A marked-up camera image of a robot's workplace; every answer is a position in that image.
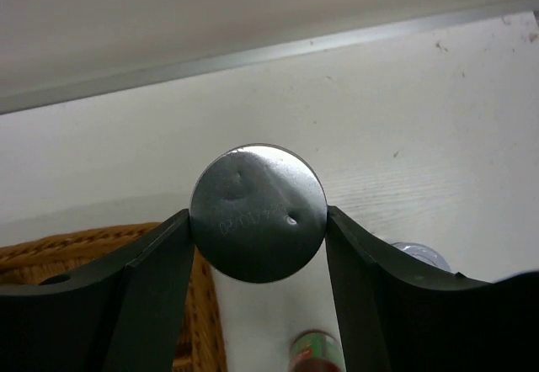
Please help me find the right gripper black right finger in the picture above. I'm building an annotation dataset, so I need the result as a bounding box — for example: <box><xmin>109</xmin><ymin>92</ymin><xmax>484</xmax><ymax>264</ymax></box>
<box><xmin>325</xmin><ymin>207</ymin><xmax>538</xmax><ymax>371</ymax></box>

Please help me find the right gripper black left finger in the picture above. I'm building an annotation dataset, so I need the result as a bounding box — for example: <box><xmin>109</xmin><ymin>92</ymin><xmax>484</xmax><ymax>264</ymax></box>
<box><xmin>1</xmin><ymin>210</ymin><xmax>195</xmax><ymax>371</ymax></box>

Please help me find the yellow-cap red sauce bottle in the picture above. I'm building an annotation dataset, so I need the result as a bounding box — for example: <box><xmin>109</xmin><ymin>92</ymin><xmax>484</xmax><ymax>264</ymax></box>
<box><xmin>288</xmin><ymin>330</ymin><xmax>346</xmax><ymax>372</ymax></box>

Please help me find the brown wicker tray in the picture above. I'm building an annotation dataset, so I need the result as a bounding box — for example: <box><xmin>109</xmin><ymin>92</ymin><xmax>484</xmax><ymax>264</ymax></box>
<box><xmin>1</xmin><ymin>222</ymin><xmax>227</xmax><ymax>371</ymax></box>

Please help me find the silver-lid salt shaker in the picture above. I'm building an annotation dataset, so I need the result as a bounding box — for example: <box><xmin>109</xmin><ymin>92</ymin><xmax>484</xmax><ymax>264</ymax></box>
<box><xmin>189</xmin><ymin>144</ymin><xmax>337</xmax><ymax>371</ymax></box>

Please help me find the far red-label spice jar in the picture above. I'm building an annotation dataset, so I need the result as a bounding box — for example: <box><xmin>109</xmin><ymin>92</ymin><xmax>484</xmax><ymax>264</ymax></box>
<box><xmin>392</xmin><ymin>242</ymin><xmax>451</xmax><ymax>273</ymax></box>

